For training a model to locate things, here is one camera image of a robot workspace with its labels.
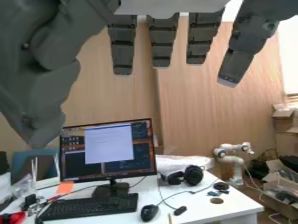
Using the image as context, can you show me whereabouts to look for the cardboard box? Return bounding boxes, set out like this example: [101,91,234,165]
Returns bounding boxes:
[270,103,298,135]

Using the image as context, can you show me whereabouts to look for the computer screen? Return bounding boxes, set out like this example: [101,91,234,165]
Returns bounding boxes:
[57,117,159,201]

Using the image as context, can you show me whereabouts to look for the black mouse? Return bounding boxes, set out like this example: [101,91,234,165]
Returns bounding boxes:
[139,203,161,223]

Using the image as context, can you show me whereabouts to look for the black keyboard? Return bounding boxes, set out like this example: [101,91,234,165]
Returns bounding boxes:
[36,192,139,222]

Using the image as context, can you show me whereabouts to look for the red tray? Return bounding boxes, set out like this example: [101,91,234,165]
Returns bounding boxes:
[0,210,24,224]

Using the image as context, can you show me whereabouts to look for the small white jointed device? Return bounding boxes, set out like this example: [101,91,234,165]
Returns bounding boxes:
[213,141,255,187]

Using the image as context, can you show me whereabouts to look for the black headphones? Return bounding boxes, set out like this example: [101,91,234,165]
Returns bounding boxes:
[165,164,206,187]

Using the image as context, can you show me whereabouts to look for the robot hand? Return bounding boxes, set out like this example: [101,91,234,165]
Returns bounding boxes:
[0,0,298,150]

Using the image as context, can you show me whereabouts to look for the orange paper note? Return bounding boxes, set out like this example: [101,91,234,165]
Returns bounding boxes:
[54,181,76,196]

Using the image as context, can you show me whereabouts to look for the long white desk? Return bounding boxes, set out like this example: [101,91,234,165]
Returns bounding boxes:
[0,168,266,224]

